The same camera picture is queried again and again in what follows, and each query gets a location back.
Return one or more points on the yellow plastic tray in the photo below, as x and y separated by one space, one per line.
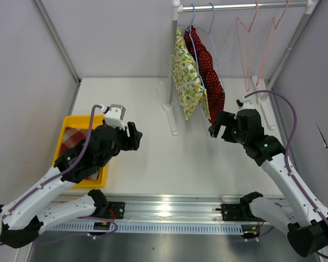
82 122

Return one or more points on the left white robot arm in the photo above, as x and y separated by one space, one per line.
27 217

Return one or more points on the metal clothes rack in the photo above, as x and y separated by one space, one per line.
177 8

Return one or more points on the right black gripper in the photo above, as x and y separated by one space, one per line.
224 118

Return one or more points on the blue wire hanger right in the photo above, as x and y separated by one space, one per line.
210 33

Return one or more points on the red plaid skirt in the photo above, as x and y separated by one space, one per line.
71 137

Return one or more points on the pink wire hanger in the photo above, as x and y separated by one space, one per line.
269 42
245 59

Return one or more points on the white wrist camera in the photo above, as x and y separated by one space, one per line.
114 115
244 104

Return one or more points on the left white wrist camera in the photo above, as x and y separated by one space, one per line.
114 115

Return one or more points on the red polka dot garment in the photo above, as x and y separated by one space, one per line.
215 95

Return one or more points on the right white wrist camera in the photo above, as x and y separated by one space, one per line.
244 104

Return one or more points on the perforated cable duct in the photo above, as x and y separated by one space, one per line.
153 228

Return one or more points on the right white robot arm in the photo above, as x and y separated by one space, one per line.
306 224

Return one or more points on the yellow lemon print garment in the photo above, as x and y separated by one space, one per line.
187 79

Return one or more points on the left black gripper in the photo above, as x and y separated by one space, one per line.
133 142

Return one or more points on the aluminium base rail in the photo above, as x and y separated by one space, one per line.
173 208

